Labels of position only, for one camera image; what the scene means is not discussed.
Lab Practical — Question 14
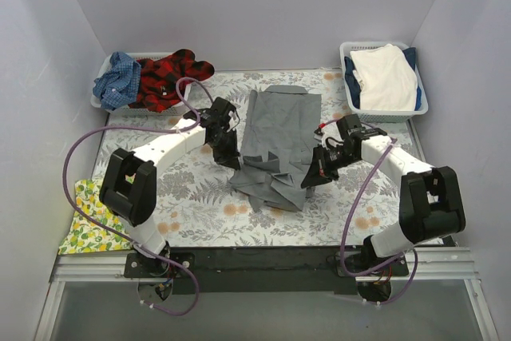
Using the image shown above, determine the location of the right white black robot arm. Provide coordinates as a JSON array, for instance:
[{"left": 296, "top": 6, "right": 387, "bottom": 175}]
[{"left": 301, "top": 114, "right": 466, "bottom": 277}]

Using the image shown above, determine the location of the floral patterned table mat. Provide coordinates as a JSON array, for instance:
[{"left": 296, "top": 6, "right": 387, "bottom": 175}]
[{"left": 90, "top": 69, "right": 444, "bottom": 248}]

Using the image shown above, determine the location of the red black plaid shirt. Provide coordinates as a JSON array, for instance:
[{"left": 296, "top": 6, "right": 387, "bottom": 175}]
[{"left": 129, "top": 49, "right": 215, "bottom": 113}]

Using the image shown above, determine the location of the lemon print cloth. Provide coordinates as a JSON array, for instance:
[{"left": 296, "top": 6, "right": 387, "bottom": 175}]
[{"left": 58, "top": 179, "right": 131, "bottom": 256}]

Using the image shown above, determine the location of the aluminium frame rail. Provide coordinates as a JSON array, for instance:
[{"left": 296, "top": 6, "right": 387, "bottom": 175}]
[{"left": 35, "top": 247, "right": 499, "bottom": 340}]

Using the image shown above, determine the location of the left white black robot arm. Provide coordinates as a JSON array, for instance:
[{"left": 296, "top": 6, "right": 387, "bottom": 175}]
[{"left": 99, "top": 97, "right": 240, "bottom": 278}]

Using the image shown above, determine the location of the white folded shirt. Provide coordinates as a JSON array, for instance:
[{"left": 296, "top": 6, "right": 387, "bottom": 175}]
[{"left": 349, "top": 43, "right": 419, "bottom": 113}]

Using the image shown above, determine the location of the dark blue folded garment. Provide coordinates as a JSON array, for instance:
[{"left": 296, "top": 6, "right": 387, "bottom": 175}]
[{"left": 343, "top": 47, "right": 423, "bottom": 111}]

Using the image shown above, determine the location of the blue checked shirt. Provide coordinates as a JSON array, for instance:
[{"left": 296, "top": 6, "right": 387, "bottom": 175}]
[{"left": 92, "top": 51, "right": 141, "bottom": 110}]

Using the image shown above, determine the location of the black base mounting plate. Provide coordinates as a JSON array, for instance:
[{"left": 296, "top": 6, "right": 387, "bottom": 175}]
[{"left": 123, "top": 245, "right": 412, "bottom": 296}]

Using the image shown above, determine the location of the grey long sleeve shirt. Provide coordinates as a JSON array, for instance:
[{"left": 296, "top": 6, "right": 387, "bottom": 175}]
[{"left": 229, "top": 85, "right": 322, "bottom": 212}]

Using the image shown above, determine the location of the right white plastic basket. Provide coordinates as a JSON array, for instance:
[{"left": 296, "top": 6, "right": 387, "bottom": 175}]
[{"left": 339, "top": 41, "right": 429, "bottom": 123}]

